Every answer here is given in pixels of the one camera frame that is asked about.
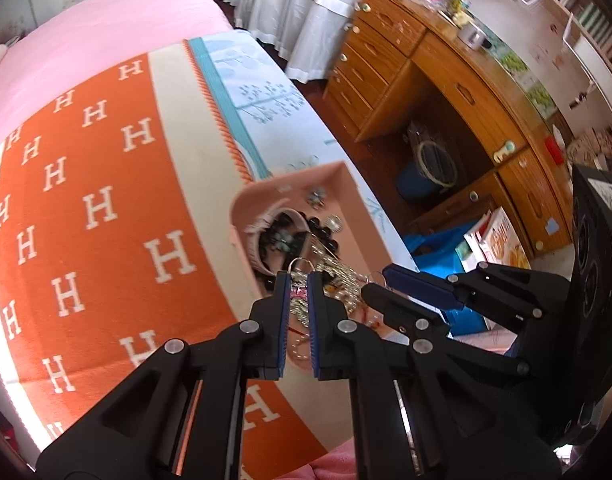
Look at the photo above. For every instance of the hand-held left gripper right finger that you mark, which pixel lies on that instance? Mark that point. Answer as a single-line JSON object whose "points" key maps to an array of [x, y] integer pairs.
{"points": [[314, 325]]}

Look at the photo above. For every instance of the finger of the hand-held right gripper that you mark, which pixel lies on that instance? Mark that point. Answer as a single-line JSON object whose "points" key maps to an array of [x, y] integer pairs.
{"points": [[421, 280], [396, 305]]}

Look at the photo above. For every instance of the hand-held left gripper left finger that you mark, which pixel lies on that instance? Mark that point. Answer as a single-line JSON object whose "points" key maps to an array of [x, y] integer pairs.
{"points": [[284, 325]]}

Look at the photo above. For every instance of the silver flower brooch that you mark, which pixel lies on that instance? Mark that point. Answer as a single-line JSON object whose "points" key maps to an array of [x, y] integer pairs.
{"points": [[334, 223], [316, 198]]}

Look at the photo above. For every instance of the pink cardboard box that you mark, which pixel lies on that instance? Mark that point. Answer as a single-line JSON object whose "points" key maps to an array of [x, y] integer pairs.
{"points": [[296, 182]]}

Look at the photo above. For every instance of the blue plastic stool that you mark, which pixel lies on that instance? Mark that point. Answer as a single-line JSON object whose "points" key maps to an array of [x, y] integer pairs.
{"points": [[466, 317]]}

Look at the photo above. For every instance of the orange white cardboard box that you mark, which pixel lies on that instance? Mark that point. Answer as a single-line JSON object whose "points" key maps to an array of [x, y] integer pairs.
{"points": [[501, 240]]}

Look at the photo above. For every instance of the blue bucket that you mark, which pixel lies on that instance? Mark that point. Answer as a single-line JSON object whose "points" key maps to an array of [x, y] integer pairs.
{"points": [[416, 187]]}

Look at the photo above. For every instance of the round white-rimmed sieve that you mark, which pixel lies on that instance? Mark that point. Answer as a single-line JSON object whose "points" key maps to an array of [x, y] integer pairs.
{"points": [[438, 160]]}

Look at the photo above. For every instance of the small red box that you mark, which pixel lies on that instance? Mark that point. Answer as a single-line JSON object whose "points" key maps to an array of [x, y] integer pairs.
{"points": [[555, 151]]}

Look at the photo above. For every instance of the wooden desk with drawers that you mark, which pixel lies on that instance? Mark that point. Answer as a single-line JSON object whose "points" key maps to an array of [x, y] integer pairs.
{"points": [[436, 75]]}

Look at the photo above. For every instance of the green printed sheet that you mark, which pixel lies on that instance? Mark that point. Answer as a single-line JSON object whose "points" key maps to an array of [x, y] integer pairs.
{"points": [[528, 80]]}

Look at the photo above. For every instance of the light blue leaf print sheet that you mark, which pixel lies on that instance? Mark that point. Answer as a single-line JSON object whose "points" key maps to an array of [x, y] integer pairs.
{"points": [[266, 90]]}

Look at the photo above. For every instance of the orange letter print blanket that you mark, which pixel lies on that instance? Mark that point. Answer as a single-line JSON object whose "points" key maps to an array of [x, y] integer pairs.
{"points": [[110, 160]]}

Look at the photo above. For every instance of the small grey box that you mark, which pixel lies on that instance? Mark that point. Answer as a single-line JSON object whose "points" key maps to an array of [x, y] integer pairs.
{"points": [[473, 36]]}

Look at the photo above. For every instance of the row of books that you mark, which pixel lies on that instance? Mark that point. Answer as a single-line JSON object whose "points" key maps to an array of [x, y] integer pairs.
{"points": [[593, 20]]}

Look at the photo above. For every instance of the yellow toy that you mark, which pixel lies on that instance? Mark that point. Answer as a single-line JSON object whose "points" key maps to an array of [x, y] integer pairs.
{"points": [[461, 14]]}

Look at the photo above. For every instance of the white curtain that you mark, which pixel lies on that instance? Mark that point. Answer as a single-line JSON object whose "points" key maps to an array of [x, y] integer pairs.
{"points": [[306, 10]]}

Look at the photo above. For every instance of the pink bedsheet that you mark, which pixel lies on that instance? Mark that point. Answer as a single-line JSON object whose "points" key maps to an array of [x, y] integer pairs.
{"points": [[110, 20]]}

